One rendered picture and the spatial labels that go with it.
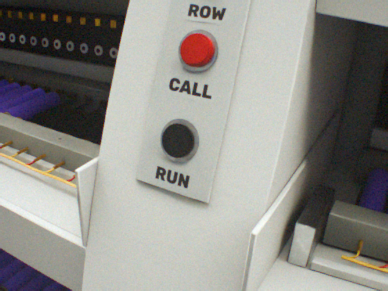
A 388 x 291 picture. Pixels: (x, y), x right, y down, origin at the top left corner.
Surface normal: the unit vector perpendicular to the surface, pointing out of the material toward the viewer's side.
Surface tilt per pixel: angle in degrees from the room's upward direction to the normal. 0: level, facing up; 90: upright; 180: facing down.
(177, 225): 90
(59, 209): 18
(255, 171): 90
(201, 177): 90
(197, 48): 90
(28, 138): 108
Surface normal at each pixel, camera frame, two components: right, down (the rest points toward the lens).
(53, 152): -0.47, 0.36
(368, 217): 0.06, -0.90
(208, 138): -0.42, 0.06
